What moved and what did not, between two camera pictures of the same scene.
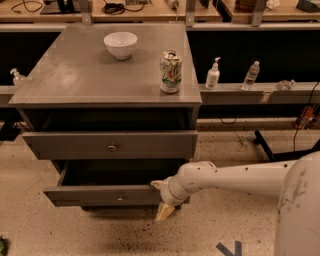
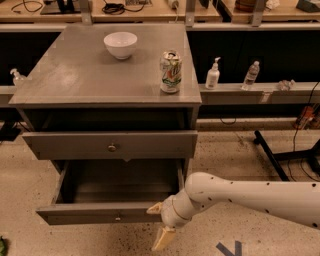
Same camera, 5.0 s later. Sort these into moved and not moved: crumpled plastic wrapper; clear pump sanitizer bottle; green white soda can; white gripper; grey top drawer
Moved: white gripper
Not moved: crumpled plastic wrapper; grey top drawer; clear pump sanitizer bottle; green white soda can
